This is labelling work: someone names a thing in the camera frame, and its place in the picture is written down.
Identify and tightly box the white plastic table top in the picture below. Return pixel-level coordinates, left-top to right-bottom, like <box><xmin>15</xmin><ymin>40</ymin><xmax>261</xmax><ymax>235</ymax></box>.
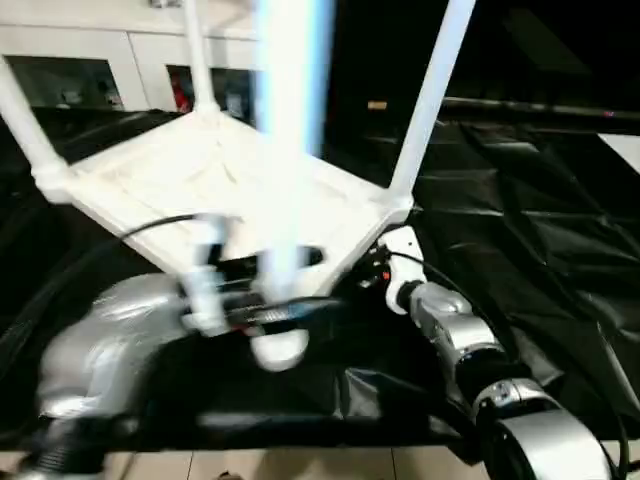
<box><xmin>31</xmin><ymin>108</ymin><xmax>417</xmax><ymax>302</ymax></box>

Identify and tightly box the black work surface mat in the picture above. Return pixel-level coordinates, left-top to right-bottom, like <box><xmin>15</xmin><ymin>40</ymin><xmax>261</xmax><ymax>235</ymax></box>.
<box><xmin>0</xmin><ymin>107</ymin><xmax>640</xmax><ymax>469</ymax></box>

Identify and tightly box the red white bottle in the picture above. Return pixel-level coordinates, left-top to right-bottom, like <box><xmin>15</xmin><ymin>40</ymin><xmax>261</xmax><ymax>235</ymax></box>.
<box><xmin>169</xmin><ymin>74</ymin><xmax>194</xmax><ymax>113</ymax></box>

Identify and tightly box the dark grey tube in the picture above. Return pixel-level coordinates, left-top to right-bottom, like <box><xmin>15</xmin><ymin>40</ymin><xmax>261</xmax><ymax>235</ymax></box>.
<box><xmin>441</xmin><ymin>96</ymin><xmax>640</xmax><ymax>122</ymax></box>

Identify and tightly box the black backdrop cloth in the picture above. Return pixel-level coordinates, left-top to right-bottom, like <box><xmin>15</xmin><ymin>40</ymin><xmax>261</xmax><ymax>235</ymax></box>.
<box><xmin>319</xmin><ymin>0</ymin><xmax>640</xmax><ymax>126</ymax></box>

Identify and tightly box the white glass-door cabinet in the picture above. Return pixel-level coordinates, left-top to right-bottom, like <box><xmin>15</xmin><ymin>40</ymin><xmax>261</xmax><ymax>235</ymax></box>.
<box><xmin>0</xmin><ymin>0</ymin><xmax>267</xmax><ymax>115</ymax></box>

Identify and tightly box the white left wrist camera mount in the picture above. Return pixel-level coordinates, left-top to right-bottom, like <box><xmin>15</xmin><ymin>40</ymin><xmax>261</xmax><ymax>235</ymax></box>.
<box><xmin>178</xmin><ymin>213</ymin><xmax>237</xmax><ymax>340</ymax></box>

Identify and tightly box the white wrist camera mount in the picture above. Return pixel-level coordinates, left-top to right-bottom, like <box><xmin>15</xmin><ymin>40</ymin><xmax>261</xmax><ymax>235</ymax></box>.
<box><xmin>178</xmin><ymin>213</ymin><xmax>237</xmax><ymax>340</ymax></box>
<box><xmin>376</xmin><ymin>223</ymin><xmax>427</xmax><ymax>317</ymax></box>

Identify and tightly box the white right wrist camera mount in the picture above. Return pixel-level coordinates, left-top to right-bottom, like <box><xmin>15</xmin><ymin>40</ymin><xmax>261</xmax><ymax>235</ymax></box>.
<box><xmin>376</xmin><ymin>223</ymin><xmax>427</xmax><ymax>317</ymax></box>

